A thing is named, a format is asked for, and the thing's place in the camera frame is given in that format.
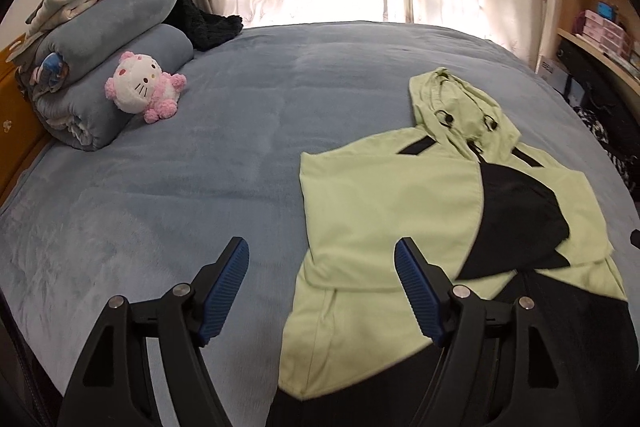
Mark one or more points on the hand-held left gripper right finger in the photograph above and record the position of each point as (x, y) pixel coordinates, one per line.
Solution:
(417, 292)

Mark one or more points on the black knitted garment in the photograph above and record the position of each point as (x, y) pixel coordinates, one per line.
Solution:
(210, 27)

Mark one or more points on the pink drawer organiser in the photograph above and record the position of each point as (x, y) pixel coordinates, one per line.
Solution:
(605, 32)

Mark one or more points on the green and black hooded jacket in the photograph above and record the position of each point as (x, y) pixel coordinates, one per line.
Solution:
(375, 217)

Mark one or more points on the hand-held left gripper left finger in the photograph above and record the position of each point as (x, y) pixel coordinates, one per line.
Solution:
(225, 287)

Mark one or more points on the rolled grey-blue blanket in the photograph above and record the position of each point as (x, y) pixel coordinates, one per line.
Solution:
(125, 7)
(100, 107)

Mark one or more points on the orange wooden headboard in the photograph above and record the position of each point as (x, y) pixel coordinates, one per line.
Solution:
(12, 122)

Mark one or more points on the black white patterned cloth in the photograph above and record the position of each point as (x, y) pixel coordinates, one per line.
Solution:
(595, 122)

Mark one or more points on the pink white cat plush toy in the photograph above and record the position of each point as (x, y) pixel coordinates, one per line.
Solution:
(137, 79)

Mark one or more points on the small blue box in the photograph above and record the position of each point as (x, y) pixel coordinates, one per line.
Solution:
(607, 10)

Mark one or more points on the white cardboard box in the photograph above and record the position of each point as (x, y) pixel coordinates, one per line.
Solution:
(550, 67)

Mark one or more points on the grey-blue bed blanket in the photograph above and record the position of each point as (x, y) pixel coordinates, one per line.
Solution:
(200, 157)

